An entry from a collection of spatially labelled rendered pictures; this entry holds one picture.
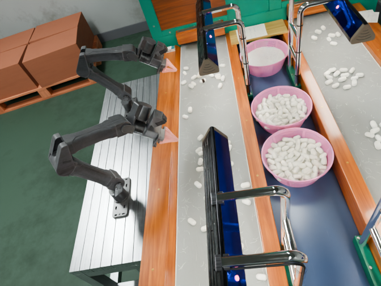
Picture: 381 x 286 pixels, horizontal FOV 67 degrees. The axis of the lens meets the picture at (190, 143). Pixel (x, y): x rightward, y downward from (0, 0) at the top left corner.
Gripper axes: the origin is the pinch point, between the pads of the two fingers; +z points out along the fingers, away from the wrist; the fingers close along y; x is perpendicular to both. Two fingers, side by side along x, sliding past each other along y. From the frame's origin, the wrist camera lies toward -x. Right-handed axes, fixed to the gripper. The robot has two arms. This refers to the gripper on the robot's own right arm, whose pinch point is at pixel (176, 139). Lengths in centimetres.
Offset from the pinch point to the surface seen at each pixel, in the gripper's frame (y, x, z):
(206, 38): 29.5, -32.3, -2.4
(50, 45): 195, 130, -96
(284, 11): 93, -38, 50
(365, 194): -30, -36, 54
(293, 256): -60, -43, 8
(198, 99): 35.8, 3.1, 12.9
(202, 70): 13.9, -27.2, -1.8
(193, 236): -38.3, 4.7, 10.8
